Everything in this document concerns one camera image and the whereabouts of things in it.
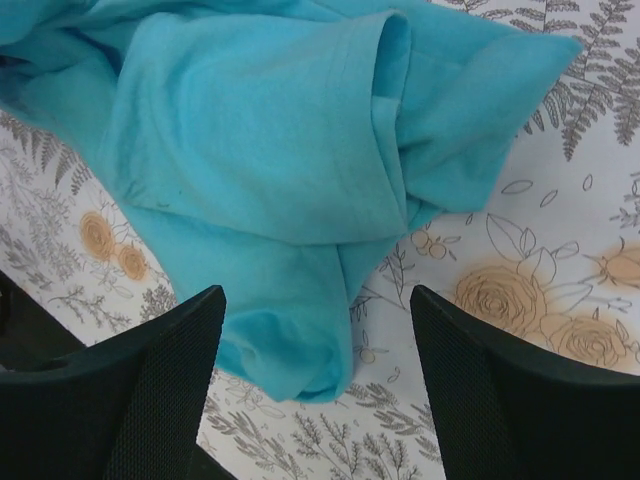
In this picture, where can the turquoise t shirt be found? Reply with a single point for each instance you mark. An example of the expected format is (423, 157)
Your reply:
(279, 149)

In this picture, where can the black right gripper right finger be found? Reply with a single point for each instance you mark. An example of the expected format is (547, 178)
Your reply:
(504, 408)

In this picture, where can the floral patterned table mat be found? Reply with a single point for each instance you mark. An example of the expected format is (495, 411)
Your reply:
(554, 258)

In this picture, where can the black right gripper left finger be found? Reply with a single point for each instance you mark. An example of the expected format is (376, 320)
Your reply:
(128, 407)

